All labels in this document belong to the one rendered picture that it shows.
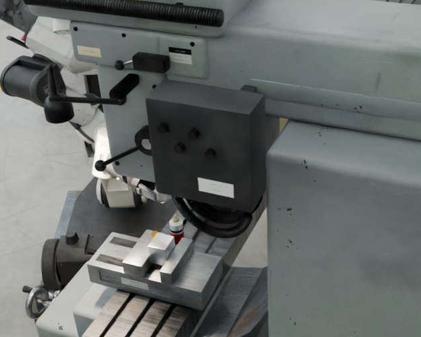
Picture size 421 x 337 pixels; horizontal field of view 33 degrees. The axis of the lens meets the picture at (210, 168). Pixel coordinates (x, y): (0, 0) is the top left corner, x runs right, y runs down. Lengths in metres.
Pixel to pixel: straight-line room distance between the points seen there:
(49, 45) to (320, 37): 0.91
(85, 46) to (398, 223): 0.76
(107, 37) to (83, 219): 1.46
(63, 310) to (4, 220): 1.76
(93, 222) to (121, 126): 1.24
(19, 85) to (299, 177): 0.96
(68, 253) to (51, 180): 1.55
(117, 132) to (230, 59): 0.39
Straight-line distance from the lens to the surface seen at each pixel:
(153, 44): 1.51
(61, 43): 2.03
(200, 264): 1.97
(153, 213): 2.88
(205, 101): 1.22
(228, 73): 1.47
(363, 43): 1.36
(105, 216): 2.91
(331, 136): 1.43
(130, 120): 1.66
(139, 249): 1.97
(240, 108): 1.19
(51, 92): 1.62
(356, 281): 1.51
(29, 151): 4.55
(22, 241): 3.82
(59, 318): 2.28
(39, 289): 2.47
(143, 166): 1.72
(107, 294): 2.14
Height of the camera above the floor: 2.31
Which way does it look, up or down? 34 degrees down
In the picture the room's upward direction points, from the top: 4 degrees counter-clockwise
